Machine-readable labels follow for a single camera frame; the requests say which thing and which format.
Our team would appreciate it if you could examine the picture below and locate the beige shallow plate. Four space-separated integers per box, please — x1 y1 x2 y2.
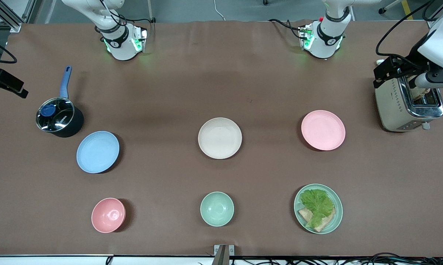
198 117 242 159

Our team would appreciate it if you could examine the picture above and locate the pink small bowl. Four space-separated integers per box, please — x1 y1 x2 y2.
91 198 126 233

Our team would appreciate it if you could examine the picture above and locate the brown toast slice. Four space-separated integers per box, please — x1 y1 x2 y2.
411 87 432 102

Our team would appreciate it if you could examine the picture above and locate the beige and chrome toaster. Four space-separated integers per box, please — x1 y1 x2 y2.
374 75 443 133

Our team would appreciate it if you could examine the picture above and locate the brown table cover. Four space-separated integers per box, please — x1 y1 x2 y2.
0 20 443 257

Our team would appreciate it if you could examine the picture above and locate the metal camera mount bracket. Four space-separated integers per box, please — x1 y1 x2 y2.
213 244 235 265

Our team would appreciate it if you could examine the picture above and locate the black right arm base cable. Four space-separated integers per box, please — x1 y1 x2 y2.
124 17 156 25

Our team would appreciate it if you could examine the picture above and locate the glass lid with blue knob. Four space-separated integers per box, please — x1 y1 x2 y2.
36 97 75 132

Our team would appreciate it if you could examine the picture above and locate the green plate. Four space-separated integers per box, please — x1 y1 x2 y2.
294 184 343 234

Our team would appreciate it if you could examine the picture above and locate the brown bread slice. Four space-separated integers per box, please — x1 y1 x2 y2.
298 207 336 233

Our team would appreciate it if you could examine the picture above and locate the dark pot with blue handle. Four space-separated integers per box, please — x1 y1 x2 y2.
36 66 85 138

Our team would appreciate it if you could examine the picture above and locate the black arm base cable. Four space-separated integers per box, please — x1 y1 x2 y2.
124 17 156 25
269 18 304 39

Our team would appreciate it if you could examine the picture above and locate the pink shallow plate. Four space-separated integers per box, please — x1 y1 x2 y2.
301 110 346 151

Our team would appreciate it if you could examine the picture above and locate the black cable bundle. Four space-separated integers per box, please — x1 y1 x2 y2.
240 252 443 265

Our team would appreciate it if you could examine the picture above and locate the green lettuce leaf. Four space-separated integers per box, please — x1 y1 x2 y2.
300 189 335 229

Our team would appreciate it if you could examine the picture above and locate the black left arm base cable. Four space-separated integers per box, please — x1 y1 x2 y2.
269 18 304 39

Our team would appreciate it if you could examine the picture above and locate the blue shallow plate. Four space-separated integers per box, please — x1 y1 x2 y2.
76 131 120 174

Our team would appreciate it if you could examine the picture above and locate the white floor cable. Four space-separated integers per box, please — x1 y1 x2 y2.
213 0 226 21

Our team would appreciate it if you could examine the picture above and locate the white stand leg with caster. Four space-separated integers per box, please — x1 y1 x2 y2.
378 0 405 15

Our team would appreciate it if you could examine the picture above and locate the green small bowl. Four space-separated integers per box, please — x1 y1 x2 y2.
200 191 234 227

